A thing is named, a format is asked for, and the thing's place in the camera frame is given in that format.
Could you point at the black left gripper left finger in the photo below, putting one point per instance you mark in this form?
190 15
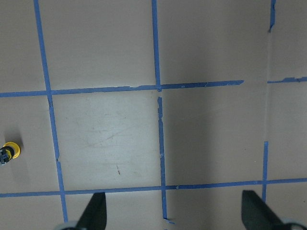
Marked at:
94 216

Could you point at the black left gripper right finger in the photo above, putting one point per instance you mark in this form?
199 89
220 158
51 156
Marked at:
256 215

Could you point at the yellow push button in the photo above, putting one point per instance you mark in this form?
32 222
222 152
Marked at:
9 151

